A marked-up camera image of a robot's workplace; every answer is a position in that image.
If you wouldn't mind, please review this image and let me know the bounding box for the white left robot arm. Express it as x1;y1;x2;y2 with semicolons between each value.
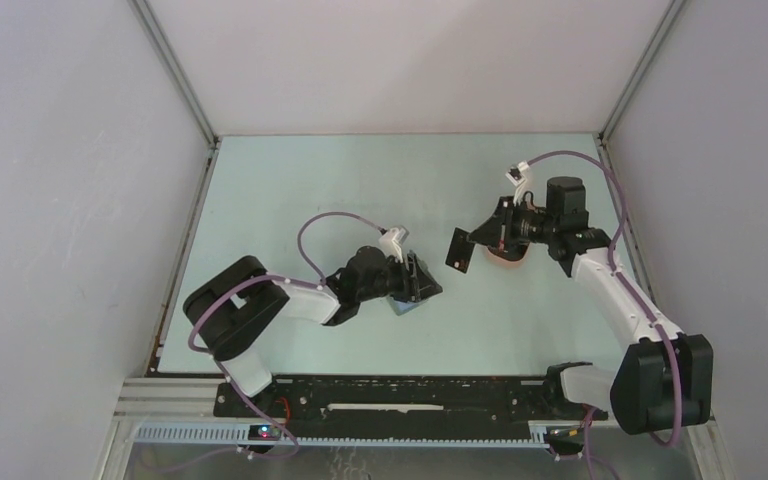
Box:
183;246;443;417

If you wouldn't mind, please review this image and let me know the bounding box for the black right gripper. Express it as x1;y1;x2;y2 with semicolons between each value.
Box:
466;196;557;251

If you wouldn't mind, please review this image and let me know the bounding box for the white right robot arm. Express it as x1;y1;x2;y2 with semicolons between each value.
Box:
450;176;714;435

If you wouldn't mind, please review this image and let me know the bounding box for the green leather card holder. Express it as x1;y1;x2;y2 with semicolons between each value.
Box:
387;297;425;316

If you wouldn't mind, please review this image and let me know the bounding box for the pink oval plastic tray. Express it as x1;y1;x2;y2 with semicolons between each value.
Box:
484;243;530;269

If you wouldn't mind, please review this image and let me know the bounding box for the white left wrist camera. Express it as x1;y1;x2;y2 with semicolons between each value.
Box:
378;225;409;263

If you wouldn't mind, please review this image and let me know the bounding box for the aluminium frame rail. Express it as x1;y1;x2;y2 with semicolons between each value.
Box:
115;378;717;448

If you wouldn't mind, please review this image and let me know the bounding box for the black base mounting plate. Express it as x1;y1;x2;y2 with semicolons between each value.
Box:
214;374;609;440

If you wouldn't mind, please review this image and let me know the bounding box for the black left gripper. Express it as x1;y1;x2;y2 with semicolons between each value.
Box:
357;253;442;303

